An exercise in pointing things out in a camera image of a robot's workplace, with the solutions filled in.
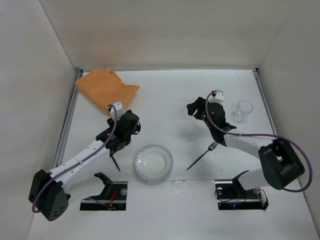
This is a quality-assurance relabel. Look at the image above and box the clear plastic cup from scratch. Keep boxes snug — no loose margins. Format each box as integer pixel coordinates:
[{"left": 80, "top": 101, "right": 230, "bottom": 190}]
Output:
[{"left": 233, "top": 100, "right": 254, "bottom": 122}]

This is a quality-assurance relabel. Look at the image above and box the black fork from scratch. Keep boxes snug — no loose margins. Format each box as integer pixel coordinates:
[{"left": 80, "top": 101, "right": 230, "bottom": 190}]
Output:
[{"left": 186, "top": 141, "right": 218, "bottom": 171}]

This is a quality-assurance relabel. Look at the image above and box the black knife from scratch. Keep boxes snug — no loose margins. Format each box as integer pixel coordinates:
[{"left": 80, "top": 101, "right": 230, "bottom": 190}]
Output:
[{"left": 110, "top": 155, "right": 121, "bottom": 172}]

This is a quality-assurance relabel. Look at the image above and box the orange cloth placemat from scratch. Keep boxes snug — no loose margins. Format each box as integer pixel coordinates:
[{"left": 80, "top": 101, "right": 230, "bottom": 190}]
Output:
[{"left": 75, "top": 68, "right": 140, "bottom": 115}]

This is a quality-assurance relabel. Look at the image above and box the white round plate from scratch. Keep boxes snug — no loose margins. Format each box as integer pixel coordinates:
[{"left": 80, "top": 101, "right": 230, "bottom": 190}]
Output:
[{"left": 134, "top": 144, "right": 174, "bottom": 183}]

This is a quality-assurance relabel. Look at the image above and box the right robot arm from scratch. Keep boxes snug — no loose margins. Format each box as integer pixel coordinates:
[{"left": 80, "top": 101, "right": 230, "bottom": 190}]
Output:
[{"left": 186, "top": 97, "right": 305, "bottom": 192}]

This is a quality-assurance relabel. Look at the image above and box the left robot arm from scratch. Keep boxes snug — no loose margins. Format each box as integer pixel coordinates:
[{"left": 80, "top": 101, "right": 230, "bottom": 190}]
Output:
[{"left": 28, "top": 110, "right": 141, "bottom": 222}]

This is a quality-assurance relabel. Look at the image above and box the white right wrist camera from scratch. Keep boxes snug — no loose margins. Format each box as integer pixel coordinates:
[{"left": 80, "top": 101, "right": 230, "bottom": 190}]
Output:
[{"left": 208, "top": 89, "right": 224, "bottom": 104}]

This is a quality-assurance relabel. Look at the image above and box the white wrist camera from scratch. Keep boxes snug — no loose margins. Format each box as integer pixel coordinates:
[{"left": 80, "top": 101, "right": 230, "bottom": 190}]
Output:
[
  {"left": 208, "top": 89, "right": 224, "bottom": 104},
  {"left": 107, "top": 100, "right": 126, "bottom": 120}
]

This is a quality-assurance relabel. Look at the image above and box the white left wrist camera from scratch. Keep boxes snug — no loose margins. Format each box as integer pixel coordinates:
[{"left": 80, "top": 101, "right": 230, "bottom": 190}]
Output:
[{"left": 107, "top": 100, "right": 126, "bottom": 120}]

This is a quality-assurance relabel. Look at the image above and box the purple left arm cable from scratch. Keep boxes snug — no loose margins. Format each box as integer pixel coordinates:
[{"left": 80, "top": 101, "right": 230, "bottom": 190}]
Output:
[{"left": 31, "top": 104, "right": 118, "bottom": 213}]

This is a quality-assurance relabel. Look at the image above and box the right aluminium frame rail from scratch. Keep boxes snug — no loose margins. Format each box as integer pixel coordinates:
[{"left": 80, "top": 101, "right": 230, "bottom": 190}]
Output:
[{"left": 252, "top": 68, "right": 277, "bottom": 134}]

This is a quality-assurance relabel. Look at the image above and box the aluminium frame rail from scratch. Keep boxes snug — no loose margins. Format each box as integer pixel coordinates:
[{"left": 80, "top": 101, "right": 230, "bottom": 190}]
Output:
[
  {"left": 252, "top": 68, "right": 277, "bottom": 134},
  {"left": 51, "top": 67, "right": 83, "bottom": 169}
]

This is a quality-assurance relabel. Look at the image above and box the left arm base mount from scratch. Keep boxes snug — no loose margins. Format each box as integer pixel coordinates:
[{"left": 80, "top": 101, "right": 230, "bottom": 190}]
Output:
[{"left": 79, "top": 181, "right": 128, "bottom": 211}]

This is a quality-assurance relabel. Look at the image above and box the left aluminium frame rail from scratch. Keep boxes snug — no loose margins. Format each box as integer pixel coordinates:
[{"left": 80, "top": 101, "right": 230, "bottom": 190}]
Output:
[{"left": 51, "top": 67, "right": 83, "bottom": 169}]

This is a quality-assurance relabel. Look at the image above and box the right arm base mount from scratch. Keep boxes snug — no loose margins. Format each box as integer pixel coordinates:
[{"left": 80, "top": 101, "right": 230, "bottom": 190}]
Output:
[{"left": 214, "top": 180, "right": 269, "bottom": 211}]

